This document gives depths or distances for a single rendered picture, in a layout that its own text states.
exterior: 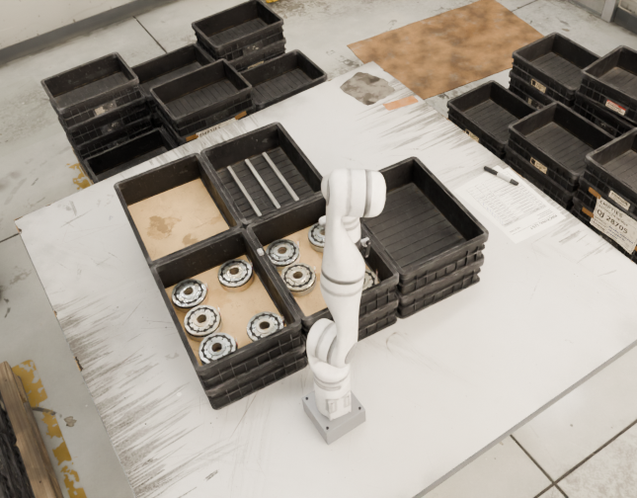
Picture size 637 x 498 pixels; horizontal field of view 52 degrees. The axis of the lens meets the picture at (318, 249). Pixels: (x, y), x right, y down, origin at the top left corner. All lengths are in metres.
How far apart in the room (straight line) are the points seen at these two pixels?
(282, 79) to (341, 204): 2.30
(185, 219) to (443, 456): 1.08
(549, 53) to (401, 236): 1.87
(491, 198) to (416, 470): 1.01
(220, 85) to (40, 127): 1.37
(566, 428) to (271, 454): 1.27
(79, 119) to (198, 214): 1.28
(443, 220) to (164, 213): 0.91
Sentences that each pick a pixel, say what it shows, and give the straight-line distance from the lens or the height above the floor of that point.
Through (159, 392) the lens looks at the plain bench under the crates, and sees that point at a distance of 1.96.
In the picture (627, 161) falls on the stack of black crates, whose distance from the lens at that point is 2.91.
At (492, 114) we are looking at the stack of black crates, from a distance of 3.39.
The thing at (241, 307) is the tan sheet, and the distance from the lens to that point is 1.89.
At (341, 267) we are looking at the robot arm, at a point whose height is 1.33.
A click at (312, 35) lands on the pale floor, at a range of 4.52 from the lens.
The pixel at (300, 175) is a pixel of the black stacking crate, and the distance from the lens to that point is 2.23.
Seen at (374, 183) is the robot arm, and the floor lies 1.50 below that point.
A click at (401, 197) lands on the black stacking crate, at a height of 0.83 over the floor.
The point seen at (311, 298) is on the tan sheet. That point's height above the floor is 0.83.
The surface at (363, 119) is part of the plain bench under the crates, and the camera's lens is 2.64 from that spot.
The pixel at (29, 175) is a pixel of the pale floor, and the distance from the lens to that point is 3.96.
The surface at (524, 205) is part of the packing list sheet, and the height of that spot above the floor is 0.70.
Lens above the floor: 2.34
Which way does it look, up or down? 49 degrees down
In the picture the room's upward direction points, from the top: 7 degrees counter-clockwise
